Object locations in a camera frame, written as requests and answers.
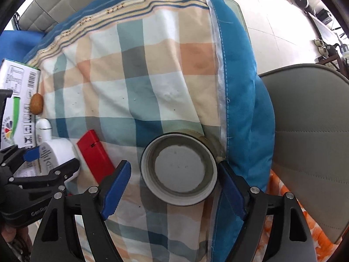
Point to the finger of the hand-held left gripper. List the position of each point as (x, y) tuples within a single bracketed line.
[(32, 153), (54, 172)]

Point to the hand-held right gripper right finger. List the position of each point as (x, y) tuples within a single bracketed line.
[(231, 188)]

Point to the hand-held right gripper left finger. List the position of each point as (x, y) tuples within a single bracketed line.
[(116, 188)]

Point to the white earbud case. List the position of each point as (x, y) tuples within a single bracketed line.
[(43, 129)]

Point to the red lighter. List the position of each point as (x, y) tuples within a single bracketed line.
[(94, 155)]

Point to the round jar with white lid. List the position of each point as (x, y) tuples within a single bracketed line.
[(178, 169)]

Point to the cardboard box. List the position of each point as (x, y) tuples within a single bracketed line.
[(16, 82)]

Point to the person's left hand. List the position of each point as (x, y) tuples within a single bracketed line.
[(9, 236)]

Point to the grey padded chair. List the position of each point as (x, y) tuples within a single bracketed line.
[(308, 128)]

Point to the blue foam mat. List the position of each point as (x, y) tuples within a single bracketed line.
[(16, 43)]

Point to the plaid blanket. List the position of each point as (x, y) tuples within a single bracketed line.
[(136, 73)]

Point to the dark wooden chair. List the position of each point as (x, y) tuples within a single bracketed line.
[(334, 58)]

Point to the white sneaker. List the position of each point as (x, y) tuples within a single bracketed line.
[(317, 42), (322, 50)]

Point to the treadmill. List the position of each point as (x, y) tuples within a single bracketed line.
[(325, 28)]

